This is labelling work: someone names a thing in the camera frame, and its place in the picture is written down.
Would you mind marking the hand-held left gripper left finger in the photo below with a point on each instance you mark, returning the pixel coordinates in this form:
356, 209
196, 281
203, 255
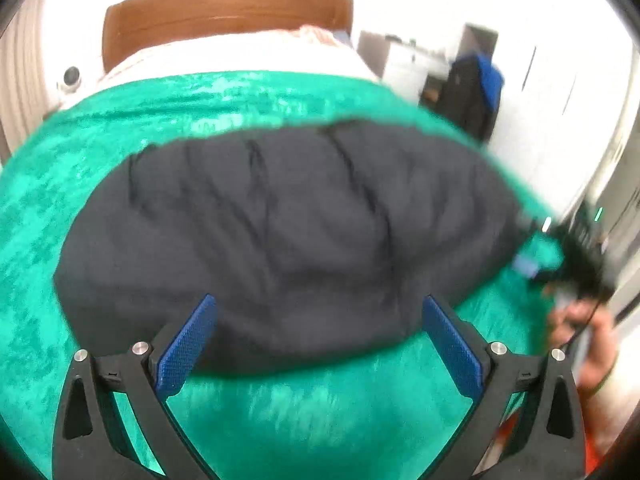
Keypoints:
185, 350

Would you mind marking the black puffer jacket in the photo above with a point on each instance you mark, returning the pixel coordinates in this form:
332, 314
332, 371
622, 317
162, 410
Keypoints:
300, 240

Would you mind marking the small white fan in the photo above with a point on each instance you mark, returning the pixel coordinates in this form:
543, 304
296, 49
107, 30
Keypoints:
71, 77

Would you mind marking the green plush blanket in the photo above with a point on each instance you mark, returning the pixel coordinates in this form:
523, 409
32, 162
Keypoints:
75, 170

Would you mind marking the person's right forearm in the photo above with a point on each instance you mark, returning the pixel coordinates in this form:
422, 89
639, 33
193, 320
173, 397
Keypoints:
612, 410

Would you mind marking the blue garment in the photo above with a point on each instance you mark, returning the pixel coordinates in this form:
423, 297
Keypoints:
490, 80

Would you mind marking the beige curtain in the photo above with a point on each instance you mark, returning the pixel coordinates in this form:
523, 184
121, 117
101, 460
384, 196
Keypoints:
25, 75

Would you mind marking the wooden headboard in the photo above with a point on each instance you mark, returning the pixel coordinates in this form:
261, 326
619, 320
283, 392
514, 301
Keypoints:
225, 10

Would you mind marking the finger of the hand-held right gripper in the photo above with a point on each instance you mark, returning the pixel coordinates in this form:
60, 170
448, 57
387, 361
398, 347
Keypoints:
535, 224
527, 266

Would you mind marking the chair with dark jacket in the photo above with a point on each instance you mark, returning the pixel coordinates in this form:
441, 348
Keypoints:
465, 95

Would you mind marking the white dresser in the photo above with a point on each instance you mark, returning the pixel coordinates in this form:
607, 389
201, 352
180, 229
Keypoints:
405, 65

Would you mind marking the white wardrobe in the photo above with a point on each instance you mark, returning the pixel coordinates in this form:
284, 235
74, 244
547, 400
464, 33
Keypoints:
550, 85

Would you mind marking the white pillow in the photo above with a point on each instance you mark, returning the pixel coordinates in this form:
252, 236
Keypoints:
250, 55

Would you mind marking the red cloth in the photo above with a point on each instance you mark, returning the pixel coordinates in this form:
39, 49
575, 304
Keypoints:
511, 432

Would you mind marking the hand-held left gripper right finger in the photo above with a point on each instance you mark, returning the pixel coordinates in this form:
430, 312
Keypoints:
452, 350

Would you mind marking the person's right hand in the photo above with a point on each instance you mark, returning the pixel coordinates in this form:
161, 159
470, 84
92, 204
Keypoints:
587, 345

